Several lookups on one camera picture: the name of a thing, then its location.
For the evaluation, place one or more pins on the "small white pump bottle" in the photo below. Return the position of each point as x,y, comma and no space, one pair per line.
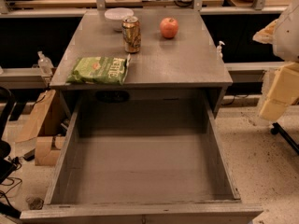
219,48

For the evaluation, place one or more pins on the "open grey top drawer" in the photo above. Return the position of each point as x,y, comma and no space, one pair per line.
150,160

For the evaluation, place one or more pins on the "clear sanitizer bottle left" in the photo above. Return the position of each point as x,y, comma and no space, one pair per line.
45,64

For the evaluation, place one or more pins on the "orange soda can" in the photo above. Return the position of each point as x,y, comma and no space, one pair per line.
131,34

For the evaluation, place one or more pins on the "black stand leg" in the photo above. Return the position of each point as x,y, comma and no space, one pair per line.
277,129

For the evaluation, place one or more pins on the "green Kettle chip bag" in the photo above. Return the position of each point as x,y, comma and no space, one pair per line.
100,70

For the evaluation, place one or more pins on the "red apple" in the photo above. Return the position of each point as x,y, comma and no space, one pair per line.
169,27

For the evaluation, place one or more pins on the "grey cabinet with top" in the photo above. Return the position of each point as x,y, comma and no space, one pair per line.
189,60

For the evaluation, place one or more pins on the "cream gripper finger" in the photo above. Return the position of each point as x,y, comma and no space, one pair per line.
283,92

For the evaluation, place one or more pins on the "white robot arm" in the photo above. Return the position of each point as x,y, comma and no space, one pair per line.
283,35

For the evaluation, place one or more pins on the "white bowl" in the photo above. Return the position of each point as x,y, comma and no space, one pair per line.
115,15

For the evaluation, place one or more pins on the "brown cardboard boxes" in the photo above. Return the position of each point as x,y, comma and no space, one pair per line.
43,127

